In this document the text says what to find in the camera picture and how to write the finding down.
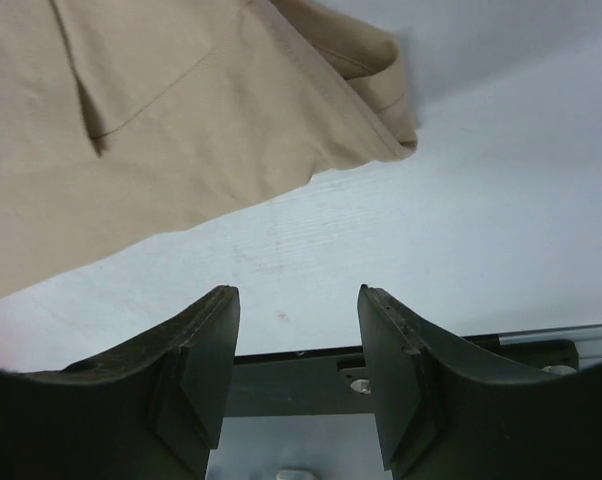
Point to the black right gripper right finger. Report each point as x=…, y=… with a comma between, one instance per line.
x=446, y=408

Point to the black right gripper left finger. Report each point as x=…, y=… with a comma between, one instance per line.
x=151, y=407

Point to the beige t-shirt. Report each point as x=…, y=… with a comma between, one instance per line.
x=120, y=120

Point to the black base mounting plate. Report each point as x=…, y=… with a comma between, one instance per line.
x=318, y=382

